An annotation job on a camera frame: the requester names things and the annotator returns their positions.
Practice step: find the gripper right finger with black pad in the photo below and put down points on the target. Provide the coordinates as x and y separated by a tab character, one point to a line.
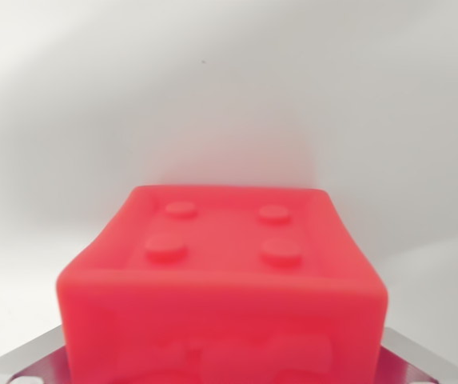
412	364

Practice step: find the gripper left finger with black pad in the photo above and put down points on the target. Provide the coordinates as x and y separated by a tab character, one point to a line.
33	366

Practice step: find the red embossed cube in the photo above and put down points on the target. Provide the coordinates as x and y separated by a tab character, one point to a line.
220	288

